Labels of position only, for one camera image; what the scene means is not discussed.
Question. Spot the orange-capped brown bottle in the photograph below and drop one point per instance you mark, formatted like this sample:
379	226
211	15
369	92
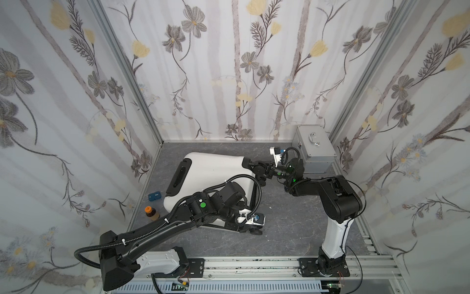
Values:
151	213

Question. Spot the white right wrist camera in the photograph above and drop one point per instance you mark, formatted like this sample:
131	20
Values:
276	153

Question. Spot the white hard-shell suitcase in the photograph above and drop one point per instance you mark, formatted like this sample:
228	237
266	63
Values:
208	185

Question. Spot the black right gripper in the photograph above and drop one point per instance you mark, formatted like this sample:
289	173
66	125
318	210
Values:
262	169

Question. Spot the silver aluminium case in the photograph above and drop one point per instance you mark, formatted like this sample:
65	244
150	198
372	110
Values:
315	148

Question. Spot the blue small box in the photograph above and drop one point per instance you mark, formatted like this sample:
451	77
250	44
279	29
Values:
154	196

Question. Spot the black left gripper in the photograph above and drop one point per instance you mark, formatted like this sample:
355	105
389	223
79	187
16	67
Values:
248	224

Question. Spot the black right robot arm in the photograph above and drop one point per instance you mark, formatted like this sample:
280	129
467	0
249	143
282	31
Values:
340	202

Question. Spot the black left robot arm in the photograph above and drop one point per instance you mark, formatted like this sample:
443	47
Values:
121	257

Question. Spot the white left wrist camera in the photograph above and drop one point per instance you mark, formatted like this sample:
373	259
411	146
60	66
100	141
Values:
255	219

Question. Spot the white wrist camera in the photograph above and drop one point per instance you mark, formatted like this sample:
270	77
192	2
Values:
276	153
255	219

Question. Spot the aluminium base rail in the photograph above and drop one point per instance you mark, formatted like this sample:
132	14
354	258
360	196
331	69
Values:
275	275

